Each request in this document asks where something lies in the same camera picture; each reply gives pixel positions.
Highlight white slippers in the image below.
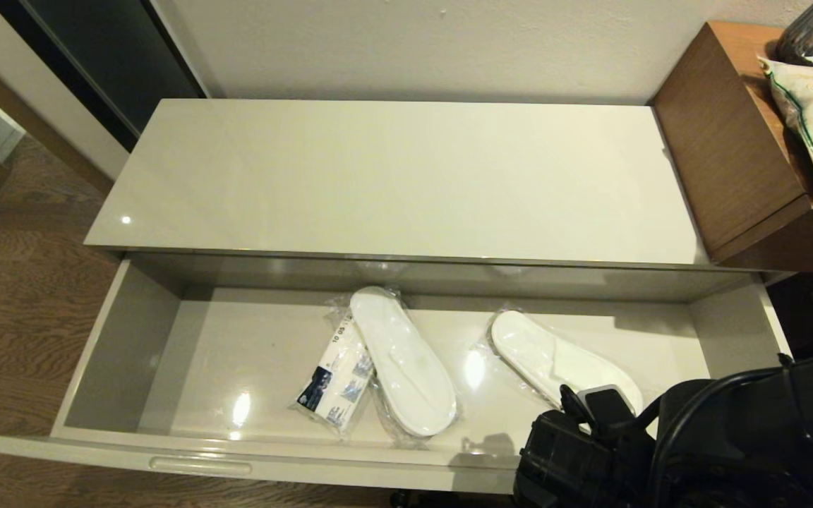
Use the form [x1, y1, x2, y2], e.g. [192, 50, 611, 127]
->
[325, 284, 460, 449]
[477, 308, 661, 435]

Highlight glossy white wide drawer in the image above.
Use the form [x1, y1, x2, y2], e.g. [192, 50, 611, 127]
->
[0, 253, 813, 495]

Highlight white tissue packet blue print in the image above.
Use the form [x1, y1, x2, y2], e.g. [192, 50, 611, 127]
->
[290, 314, 378, 440]

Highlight brown wooden side table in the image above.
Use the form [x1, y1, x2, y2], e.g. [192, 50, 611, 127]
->
[652, 20, 813, 276]

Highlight dark sliding door panel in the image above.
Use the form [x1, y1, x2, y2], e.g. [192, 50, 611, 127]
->
[0, 0, 208, 152]

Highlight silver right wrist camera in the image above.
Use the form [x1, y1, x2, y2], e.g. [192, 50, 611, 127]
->
[576, 385, 626, 428]

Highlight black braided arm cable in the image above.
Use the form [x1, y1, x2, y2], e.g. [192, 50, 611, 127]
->
[636, 356, 813, 508]

